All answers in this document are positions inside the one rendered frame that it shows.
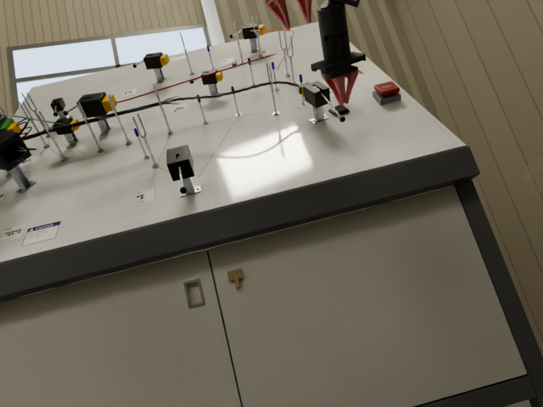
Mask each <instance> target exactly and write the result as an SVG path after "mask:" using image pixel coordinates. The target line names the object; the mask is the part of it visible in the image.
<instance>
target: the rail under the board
mask: <svg viewBox="0 0 543 407"><path fill-rule="evenodd" d="M479 174H480V171H479V169H478V166H477V163H476V161H475V159H474V156H473V154H472V151H471V149H470V147H469V146H466V147H463V148H459V149H454V150H450V151H447V152H443V153H438V154H435V155H431V156H428V157H422V158H419V159H415V160H412V161H408V162H403V163H399V164H396V165H392V166H387V167H383V168H380V169H376V170H370V171H367V172H364V173H360V174H354V175H351V176H347V177H344V178H338V179H335V180H331V181H328V182H324V183H319V184H316V185H313V186H309V187H303V188H300V189H296V190H293V191H287V192H284V193H280V194H277V195H271V196H268V197H264V198H261V199H255V200H251V201H248V202H245V203H239V204H235V205H232V206H228V207H225V208H219V209H216V210H212V211H209V212H203V213H200V214H196V215H193V216H188V217H184V218H181V219H177V220H172V221H168V222H165V223H161V224H156V225H152V226H149V227H145V228H142V229H136V230H133V231H129V232H126V233H120V234H116V235H113V236H110V237H104V238H100V239H97V240H93V241H88V242H84V243H81V244H77V245H72V246H68V247H65V248H62V249H59V250H53V251H49V252H46V253H42V254H37V255H33V256H30V257H26V258H21V259H17V260H14V261H10V262H4V263H1V264H0V302H1V301H4V300H10V299H13V298H16V297H20V296H25V295H29V294H32V293H36V292H41V291H44V290H48V289H51V288H55V287H60V286H64V285H67V284H71V283H76V282H79V281H83V280H86V279H92V278H95V277H99V276H101V275H107V274H111V273H114V272H117V271H123V270H127V269H130V268H133V267H136V266H142V265H145V264H149V263H152V262H158V261H161V260H164V259H168V258H173V257H177V256H180V255H184V254H190V253H192V252H196V251H199V250H205V249H208V248H212V247H215V246H219V245H224V244H227V243H230V242H234V241H240V240H243V239H247V238H249V237H255V236H258V235H262V234H265V233H271V232H275V231H278V230H281V229H286V228H290V227H293V226H297V225H300V224H306V223H309V222H312V221H316V220H321V219H325V218H328V217H332V216H337V215H340V214H344V213H347V212H353V211H356V210H360V209H363V208H368V207H372V206H375V205H378V204H384V203H388V202H391V201H395V200H398V199H403V198H406V197H410V196H413V195H419V194H422V193H426V192H429V191H434V190H438V189H441V188H445V187H450V186H454V185H455V184H457V183H463V182H466V181H469V180H471V179H473V178H475V177H476V176H478V175H479Z"/></svg>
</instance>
